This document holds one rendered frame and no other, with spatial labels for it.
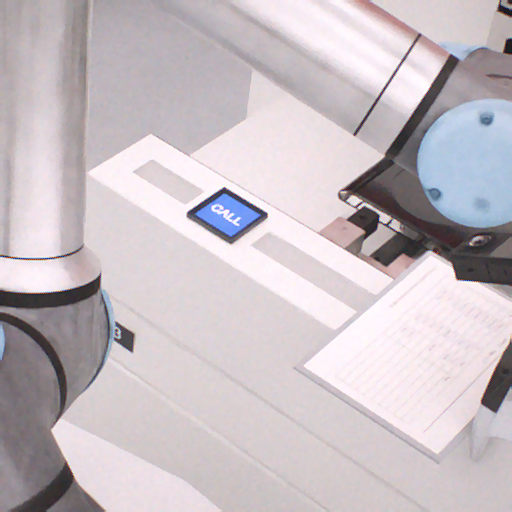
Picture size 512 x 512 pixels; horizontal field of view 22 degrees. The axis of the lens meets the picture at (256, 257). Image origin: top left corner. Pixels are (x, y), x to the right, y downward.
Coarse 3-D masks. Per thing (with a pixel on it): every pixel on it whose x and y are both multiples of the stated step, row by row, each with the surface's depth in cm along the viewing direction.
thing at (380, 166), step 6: (384, 156) 144; (378, 162) 143; (384, 162) 143; (390, 162) 144; (372, 168) 142; (378, 168) 142; (384, 168) 143; (360, 174) 141; (366, 174) 141; (372, 174) 141; (378, 174) 142; (354, 180) 140; (360, 180) 140; (366, 180) 141; (348, 186) 139; (354, 186) 139; (360, 186) 140; (342, 192) 139; (354, 192) 139
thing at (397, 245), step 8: (392, 240) 142; (400, 240) 142; (408, 240) 142; (384, 248) 140; (392, 248) 141; (400, 248) 141; (408, 248) 142; (416, 248) 144; (376, 256) 139; (384, 256) 139; (392, 256) 140; (408, 256) 144; (384, 264) 139
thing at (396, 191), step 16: (384, 176) 142; (400, 176) 142; (416, 176) 142; (368, 192) 139; (384, 192) 140; (400, 192) 140; (416, 192) 140; (384, 208) 138; (400, 208) 138; (416, 208) 138; (432, 208) 139; (416, 224) 136; (432, 224) 136; (448, 224) 137; (448, 240) 135
